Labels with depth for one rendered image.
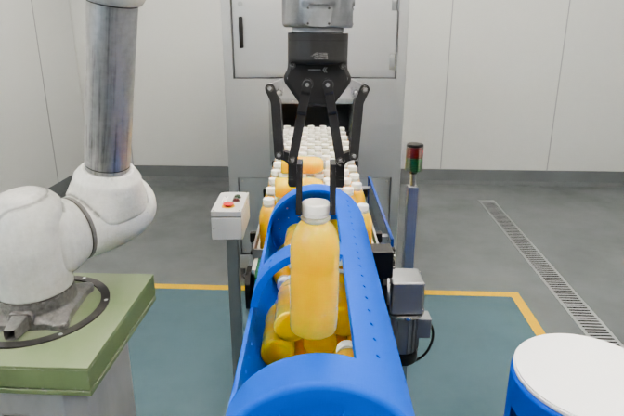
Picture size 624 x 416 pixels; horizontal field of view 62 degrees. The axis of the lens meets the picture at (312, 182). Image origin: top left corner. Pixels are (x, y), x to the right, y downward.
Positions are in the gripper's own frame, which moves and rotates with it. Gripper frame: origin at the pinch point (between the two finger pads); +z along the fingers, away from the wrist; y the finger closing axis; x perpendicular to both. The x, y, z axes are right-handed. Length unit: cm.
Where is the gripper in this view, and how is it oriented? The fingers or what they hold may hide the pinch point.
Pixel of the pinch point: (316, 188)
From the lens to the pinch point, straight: 69.8
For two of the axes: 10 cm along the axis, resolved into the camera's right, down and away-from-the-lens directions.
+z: -0.1, 9.6, 2.8
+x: 0.0, -2.8, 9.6
